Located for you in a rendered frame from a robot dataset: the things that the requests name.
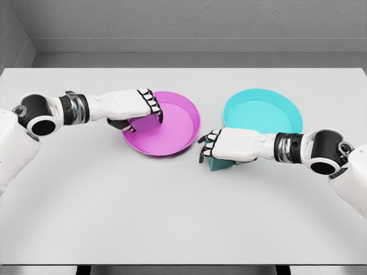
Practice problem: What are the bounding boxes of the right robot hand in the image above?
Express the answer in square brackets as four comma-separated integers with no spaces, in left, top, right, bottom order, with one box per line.
[197,127,260,165]

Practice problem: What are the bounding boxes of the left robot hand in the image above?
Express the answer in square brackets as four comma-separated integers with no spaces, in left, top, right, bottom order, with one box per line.
[106,88,165,133]

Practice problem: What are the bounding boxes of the teal block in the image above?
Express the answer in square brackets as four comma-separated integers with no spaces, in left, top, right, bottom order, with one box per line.
[205,155,236,172]

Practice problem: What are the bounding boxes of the magenta block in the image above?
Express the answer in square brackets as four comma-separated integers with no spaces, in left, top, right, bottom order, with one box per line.
[130,113,162,135]

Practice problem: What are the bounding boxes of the cyan plate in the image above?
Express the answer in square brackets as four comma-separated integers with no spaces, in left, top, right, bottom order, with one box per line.
[222,88,304,135]

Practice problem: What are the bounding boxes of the magenta plate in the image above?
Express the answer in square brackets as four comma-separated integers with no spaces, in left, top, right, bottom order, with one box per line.
[121,91,201,157]

